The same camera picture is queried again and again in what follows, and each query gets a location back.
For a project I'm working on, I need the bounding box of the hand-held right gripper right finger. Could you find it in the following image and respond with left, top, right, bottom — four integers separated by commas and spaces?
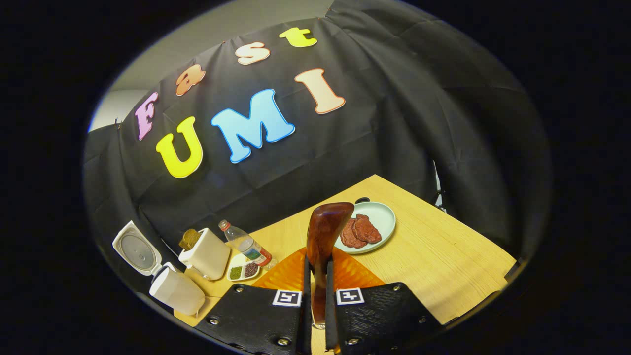
324, 248, 444, 355

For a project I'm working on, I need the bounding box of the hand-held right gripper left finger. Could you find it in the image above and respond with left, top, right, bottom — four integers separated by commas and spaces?
194, 247, 312, 355

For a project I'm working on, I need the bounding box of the dark wooden spoon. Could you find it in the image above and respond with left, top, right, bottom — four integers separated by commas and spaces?
306, 202, 355, 325

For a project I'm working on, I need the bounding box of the white rice cooker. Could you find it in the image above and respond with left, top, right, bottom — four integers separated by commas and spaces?
112, 220, 206, 316

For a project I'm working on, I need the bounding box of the white divided grain dish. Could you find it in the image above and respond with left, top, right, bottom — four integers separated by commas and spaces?
226, 253, 262, 282

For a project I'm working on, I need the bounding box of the clear plastic water bottle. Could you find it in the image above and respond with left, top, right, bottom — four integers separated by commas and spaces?
218, 219, 273, 268

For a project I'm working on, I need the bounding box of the white toaster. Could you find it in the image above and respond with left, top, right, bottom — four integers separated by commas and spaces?
178, 228, 231, 281

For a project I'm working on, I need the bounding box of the light green plate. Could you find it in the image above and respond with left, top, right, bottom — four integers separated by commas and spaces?
334, 201, 397, 255

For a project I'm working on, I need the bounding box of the brown bread slice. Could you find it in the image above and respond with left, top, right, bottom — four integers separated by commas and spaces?
178, 228, 202, 250

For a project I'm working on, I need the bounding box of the black backdrop cloth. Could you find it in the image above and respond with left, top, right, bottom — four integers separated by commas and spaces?
83, 0, 550, 296

